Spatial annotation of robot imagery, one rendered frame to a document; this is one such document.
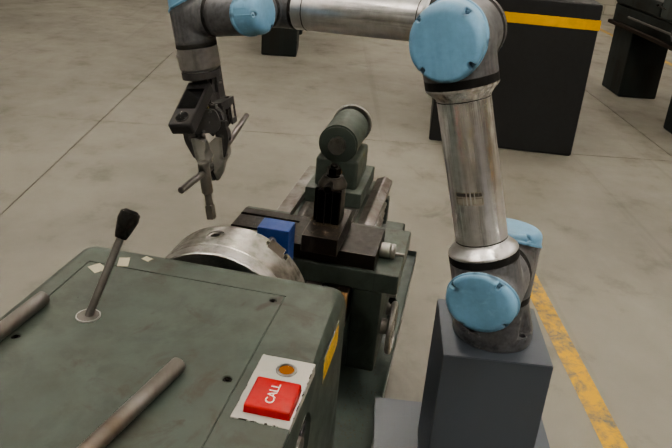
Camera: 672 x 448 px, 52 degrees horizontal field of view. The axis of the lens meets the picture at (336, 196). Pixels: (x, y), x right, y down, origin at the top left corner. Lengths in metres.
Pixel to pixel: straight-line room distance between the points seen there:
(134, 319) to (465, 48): 0.62
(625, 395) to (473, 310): 2.20
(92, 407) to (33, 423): 0.07
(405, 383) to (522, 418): 1.66
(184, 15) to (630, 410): 2.53
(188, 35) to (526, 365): 0.85
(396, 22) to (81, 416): 0.78
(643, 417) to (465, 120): 2.31
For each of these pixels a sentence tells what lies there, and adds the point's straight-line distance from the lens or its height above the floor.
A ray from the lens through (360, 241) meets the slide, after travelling 1.96.
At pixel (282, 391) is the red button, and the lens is 0.93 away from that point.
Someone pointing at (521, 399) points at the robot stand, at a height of 1.02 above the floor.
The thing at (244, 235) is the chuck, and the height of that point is 1.24.
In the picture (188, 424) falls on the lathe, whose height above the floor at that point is 1.26.
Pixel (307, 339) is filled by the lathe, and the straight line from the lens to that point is 1.04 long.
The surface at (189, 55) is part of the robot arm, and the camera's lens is 1.30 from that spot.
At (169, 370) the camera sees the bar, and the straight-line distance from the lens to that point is 0.95.
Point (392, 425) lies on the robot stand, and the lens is 1.69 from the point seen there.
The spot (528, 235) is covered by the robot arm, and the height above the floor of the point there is 1.33.
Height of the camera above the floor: 1.85
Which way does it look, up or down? 23 degrees down
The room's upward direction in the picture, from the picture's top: 5 degrees clockwise
